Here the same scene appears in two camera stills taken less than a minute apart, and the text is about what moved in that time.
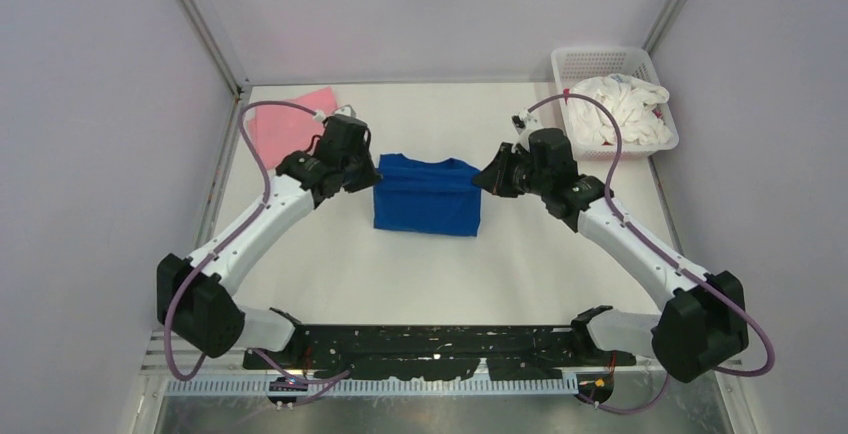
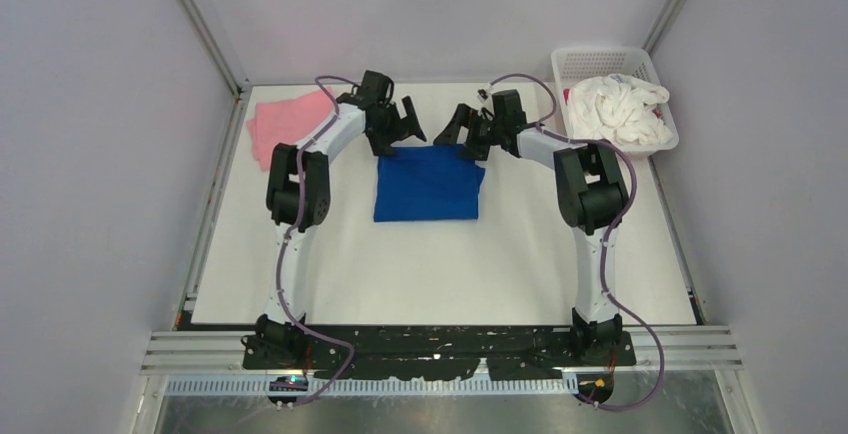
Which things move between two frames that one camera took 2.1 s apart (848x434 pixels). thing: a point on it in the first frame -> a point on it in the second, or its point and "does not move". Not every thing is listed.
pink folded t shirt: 278,130 does not move
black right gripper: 496,179 -> 464,116
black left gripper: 369,178 -> 381,145
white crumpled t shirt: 637,105 does not move
